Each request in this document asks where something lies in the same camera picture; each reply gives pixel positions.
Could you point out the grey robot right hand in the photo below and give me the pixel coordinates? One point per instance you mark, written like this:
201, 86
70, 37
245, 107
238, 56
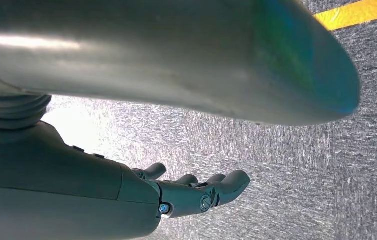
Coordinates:
59, 198

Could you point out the yellow floor tape strip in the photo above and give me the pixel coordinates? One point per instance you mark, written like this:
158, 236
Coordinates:
357, 13

